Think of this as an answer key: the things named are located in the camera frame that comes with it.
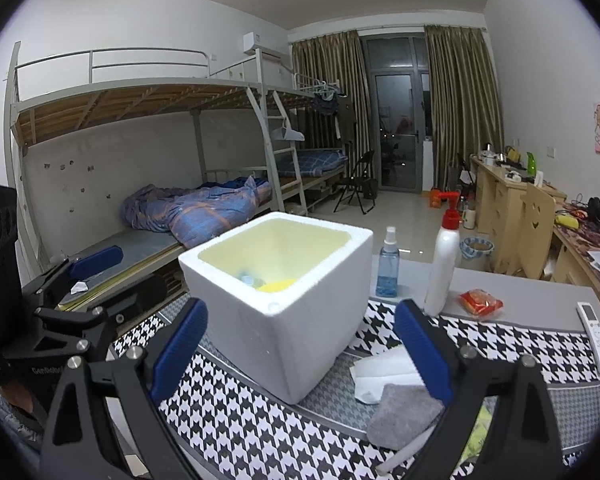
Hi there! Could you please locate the grey fluffy cloth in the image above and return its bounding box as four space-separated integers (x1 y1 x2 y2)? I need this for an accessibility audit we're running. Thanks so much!
366 385 444 451

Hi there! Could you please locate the white tissue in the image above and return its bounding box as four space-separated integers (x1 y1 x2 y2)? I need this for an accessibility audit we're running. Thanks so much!
350 344 424 405

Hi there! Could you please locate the green tissue pack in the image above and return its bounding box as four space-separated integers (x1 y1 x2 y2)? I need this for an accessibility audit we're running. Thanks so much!
457 404 492 465

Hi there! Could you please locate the white foam tube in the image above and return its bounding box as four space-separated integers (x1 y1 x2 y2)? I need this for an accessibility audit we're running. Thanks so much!
376 426 436 476

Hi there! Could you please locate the yellow foam net sleeve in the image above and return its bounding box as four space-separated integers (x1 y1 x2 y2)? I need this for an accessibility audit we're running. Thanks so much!
257 278 296 294

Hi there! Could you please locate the person's left hand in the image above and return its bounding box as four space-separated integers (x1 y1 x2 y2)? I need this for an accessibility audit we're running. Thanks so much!
0 380 47 428

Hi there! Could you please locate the white lotion pump bottle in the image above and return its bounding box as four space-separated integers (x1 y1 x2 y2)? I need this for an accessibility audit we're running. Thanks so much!
422 192 462 316

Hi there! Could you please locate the red snack packet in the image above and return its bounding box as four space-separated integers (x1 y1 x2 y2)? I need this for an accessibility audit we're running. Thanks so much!
457 289 504 318

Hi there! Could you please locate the blue spray bottle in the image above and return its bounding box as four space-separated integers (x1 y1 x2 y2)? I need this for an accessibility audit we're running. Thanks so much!
376 226 400 298

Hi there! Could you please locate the blue plaid quilt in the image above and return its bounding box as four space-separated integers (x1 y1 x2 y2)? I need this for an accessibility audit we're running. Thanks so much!
121 176 272 249

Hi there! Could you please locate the blue trash bin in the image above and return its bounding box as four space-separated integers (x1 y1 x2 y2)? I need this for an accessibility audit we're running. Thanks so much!
460 236 494 260

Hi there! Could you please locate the white metal bunk bed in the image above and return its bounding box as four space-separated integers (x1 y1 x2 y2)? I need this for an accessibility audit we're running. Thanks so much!
4 47 339 273

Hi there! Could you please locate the white styrofoam box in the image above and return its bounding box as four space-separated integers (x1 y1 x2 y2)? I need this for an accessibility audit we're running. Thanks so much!
178 212 374 404

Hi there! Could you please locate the orange container on floor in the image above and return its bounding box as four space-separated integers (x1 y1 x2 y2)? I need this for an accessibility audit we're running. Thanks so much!
429 188 442 209

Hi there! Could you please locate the wooden smiley chair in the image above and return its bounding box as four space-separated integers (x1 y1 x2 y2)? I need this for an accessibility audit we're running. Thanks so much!
517 184 556 280

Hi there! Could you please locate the white remote control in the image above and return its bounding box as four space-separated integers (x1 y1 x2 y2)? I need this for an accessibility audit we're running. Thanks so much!
577 302 600 372

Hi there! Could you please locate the black folding chair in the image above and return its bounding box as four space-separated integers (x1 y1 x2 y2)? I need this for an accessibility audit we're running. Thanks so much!
334 150 379 214

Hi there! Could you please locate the yellow banana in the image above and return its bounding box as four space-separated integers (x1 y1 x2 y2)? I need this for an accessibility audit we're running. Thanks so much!
555 214 580 231

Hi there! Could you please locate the wooden desk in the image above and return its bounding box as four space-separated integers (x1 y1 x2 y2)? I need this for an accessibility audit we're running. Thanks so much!
471 157 600 300

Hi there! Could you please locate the green bottle on desk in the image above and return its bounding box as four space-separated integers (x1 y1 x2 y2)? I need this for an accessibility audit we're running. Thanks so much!
526 152 536 177

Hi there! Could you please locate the right brown curtain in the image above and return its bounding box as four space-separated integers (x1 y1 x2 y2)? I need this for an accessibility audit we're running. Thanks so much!
425 25 505 190

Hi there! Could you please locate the brown curtain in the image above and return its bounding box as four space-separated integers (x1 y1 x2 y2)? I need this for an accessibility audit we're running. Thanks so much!
425 25 505 190
291 30 372 176

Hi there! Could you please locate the white air conditioner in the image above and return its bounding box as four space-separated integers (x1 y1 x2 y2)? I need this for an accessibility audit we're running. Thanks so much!
242 32 287 58

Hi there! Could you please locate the glass balcony door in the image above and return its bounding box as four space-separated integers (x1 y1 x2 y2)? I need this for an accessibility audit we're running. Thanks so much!
362 32 430 193

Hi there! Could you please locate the left brown curtain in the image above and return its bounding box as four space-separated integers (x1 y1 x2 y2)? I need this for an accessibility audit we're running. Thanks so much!
291 30 372 176

